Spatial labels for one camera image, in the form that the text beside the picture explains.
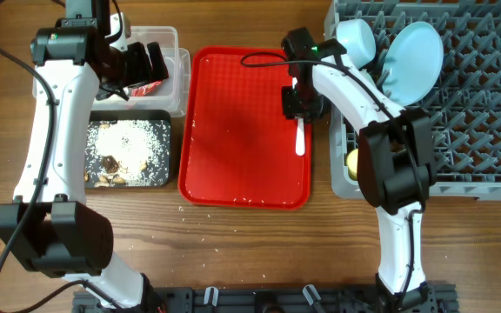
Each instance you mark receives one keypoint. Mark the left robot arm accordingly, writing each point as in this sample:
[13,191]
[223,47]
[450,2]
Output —
[48,226]

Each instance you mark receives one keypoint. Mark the yellow plastic cup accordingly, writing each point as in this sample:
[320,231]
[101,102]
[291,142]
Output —
[351,162]

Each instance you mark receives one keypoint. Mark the red snack wrapper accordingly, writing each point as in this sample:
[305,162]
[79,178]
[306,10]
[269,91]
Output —
[145,90]

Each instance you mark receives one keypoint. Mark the red serving tray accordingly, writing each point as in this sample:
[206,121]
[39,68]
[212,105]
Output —
[239,150]

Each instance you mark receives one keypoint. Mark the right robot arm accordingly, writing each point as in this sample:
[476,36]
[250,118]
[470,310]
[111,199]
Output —
[396,163]

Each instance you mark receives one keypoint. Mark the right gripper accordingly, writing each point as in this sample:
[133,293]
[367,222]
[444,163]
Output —
[292,110]

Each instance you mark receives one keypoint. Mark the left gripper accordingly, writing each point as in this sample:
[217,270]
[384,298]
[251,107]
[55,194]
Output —
[143,71]

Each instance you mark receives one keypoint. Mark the clear plastic bin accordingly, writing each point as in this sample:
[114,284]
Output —
[170,69]

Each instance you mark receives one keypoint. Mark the food scraps and rice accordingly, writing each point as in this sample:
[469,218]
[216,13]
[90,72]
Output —
[124,152]

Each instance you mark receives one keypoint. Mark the white plastic fork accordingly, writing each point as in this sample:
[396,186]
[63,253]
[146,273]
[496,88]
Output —
[300,146]

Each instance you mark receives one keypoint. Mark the large light blue plate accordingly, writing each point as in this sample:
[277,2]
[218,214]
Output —
[413,63]

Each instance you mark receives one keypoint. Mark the light blue bowl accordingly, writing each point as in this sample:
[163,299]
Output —
[358,39]

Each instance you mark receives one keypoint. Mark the grey dishwasher rack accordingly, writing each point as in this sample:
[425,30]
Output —
[465,103]

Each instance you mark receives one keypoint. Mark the black plastic tray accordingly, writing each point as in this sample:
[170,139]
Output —
[128,150]

